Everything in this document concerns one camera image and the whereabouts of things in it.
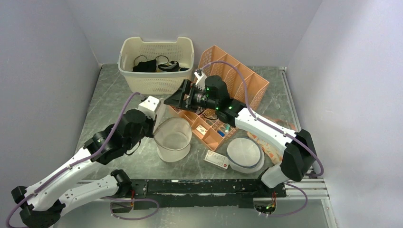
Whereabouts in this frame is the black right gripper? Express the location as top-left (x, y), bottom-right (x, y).
top-left (164, 79), bottom-right (218, 113)

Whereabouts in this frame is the black white bra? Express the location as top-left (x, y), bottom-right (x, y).
top-left (157, 60), bottom-right (181, 72)

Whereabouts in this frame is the white mesh laundry bag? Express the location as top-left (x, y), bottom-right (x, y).
top-left (154, 98), bottom-right (192, 162)

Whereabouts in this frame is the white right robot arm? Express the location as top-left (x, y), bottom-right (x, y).
top-left (164, 76), bottom-right (317, 197)

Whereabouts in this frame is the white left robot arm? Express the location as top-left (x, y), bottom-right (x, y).
top-left (9, 108), bottom-right (158, 228)

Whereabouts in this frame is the cream plastic laundry basket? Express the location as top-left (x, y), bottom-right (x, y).
top-left (118, 37), bottom-right (194, 95)

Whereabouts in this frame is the orange patterned fabric bag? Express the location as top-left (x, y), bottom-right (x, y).
top-left (247, 115), bottom-right (296, 165)

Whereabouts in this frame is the black face mask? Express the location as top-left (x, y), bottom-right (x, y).
top-left (132, 55), bottom-right (157, 73)

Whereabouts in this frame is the peach plastic desk organizer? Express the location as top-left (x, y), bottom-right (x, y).
top-left (169, 46), bottom-right (269, 151)

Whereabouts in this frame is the white red card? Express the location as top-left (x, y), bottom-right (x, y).
top-left (204, 150), bottom-right (229, 170)

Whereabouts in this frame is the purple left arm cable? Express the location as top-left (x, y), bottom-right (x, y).
top-left (5, 92), bottom-right (160, 228)

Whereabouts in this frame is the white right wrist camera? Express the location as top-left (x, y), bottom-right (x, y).
top-left (194, 69), bottom-right (207, 90)

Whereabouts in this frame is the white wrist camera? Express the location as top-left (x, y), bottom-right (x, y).
top-left (137, 96), bottom-right (161, 120)
top-left (194, 69), bottom-right (207, 90)

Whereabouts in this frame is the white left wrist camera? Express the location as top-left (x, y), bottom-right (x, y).
top-left (137, 96), bottom-right (161, 120)

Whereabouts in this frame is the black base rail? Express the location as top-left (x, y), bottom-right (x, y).
top-left (112, 179), bottom-right (287, 209)

